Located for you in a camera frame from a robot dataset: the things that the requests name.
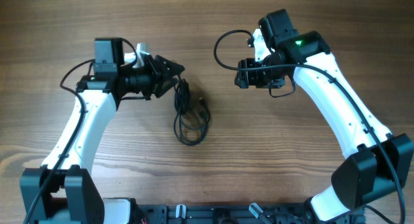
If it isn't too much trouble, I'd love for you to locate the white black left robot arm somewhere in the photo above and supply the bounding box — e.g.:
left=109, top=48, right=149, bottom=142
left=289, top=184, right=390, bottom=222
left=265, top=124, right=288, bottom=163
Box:
left=20, top=38, right=184, bottom=223

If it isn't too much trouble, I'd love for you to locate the black HDMI cable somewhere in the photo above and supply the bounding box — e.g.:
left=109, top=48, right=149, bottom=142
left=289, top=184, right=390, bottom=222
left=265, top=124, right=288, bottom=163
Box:
left=173, top=74, right=212, bottom=146

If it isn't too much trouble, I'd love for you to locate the black USB cable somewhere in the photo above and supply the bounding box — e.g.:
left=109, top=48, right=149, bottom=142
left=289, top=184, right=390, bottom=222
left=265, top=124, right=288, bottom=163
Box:
left=180, top=96, right=211, bottom=131

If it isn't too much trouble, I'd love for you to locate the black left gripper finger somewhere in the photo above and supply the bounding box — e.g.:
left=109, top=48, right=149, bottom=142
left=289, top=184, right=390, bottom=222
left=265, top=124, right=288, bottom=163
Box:
left=155, top=55, right=185, bottom=77
left=154, top=78, right=178, bottom=98

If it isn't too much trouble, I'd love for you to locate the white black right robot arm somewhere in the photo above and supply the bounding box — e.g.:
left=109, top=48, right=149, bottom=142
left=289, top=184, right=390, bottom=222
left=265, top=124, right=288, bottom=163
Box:
left=206, top=9, right=413, bottom=223

